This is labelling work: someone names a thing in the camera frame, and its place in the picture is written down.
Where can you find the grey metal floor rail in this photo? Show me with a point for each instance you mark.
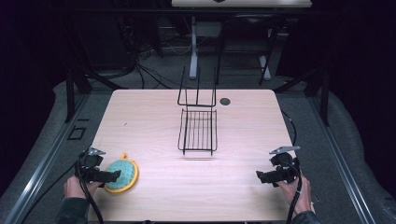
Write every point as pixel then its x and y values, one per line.
pixel 345 165
pixel 46 165

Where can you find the dark round table grommet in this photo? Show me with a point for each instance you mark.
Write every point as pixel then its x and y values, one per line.
pixel 224 101

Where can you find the person's right hand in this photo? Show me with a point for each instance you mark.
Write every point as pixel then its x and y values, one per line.
pixel 295 194

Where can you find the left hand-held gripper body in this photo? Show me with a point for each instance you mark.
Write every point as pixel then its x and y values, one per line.
pixel 91 161

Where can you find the black chair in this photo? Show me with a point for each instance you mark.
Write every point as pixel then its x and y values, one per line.
pixel 249 34

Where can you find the white background table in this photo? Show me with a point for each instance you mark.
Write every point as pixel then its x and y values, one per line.
pixel 243 3

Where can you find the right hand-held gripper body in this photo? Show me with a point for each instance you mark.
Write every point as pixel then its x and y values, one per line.
pixel 285 163

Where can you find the black metal frame stand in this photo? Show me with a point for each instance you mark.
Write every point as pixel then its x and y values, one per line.
pixel 76 90
pixel 320 90

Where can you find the teal pot holder yellow rim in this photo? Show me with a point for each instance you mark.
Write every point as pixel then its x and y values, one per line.
pixel 123 175

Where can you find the person's left hand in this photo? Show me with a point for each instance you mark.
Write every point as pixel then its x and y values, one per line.
pixel 74 186

